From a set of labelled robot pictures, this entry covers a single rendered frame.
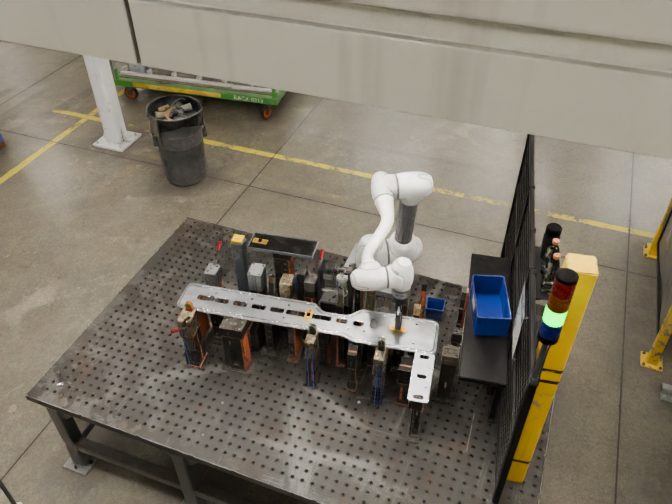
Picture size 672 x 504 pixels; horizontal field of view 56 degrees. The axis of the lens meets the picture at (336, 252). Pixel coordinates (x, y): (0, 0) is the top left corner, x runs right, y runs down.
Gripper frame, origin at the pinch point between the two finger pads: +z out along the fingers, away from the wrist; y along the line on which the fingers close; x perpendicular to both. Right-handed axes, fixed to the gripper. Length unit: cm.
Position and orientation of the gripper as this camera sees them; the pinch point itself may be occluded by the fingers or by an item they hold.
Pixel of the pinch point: (398, 322)
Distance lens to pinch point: 320.8
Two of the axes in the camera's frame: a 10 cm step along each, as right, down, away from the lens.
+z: 0.1, 7.5, 6.6
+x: 9.7, 1.4, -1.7
